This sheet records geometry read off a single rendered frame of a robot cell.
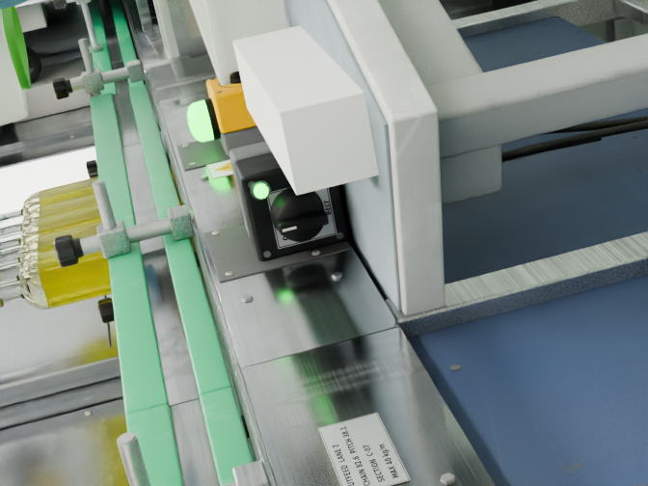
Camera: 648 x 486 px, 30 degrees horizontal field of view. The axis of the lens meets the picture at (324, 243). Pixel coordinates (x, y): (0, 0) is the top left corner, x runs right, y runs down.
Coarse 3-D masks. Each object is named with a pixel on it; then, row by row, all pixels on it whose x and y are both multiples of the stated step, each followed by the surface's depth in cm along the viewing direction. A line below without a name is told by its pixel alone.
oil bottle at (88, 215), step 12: (96, 204) 159; (60, 216) 158; (72, 216) 157; (84, 216) 156; (96, 216) 155; (24, 228) 157; (36, 228) 156; (48, 228) 155; (60, 228) 154; (24, 240) 155
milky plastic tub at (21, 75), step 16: (0, 16) 158; (16, 16) 172; (0, 32) 155; (16, 32) 173; (0, 48) 155; (16, 48) 159; (0, 64) 157; (16, 64) 160; (0, 80) 158; (16, 80) 160; (0, 96) 160; (16, 96) 161; (0, 112) 161; (16, 112) 162
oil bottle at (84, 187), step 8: (96, 176) 170; (72, 184) 169; (80, 184) 168; (88, 184) 168; (40, 192) 168; (48, 192) 168; (56, 192) 167; (64, 192) 166; (72, 192) 166; (80, 192) 165; (88, 192) 165; (32, 200) 166; (40, 200) 165; (48, 200) 165; (56, 200) 165; (64, 200) 165; (24, 208) 166; (32, 208) 165
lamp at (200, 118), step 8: (192, 104) 129; (200, 104) 129; (208, 104) 128; (192, 112) 128; (200, 112) 128; (208, 112) 128; (192, 120) 128; (200, 120) 128; (208, 120) 128; (216, 120) 128; (192, 128) 129; (200, 128) 128; (208, 128) 128; (216, 128) 128; (200, 136) 129; (208, 136) 129; (216, 136) 129
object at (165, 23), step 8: (160, 0) 170; (160, 8) 170; (168, 8) 171; (160, 16) 187; (168, 16) 172; (160, 24) 187; (168, 24) 171; (168, 32) 172; (168, 40) 172; (168, 48) 173; (176, 48) 174; (168, 56) 185; (176, 56) 173
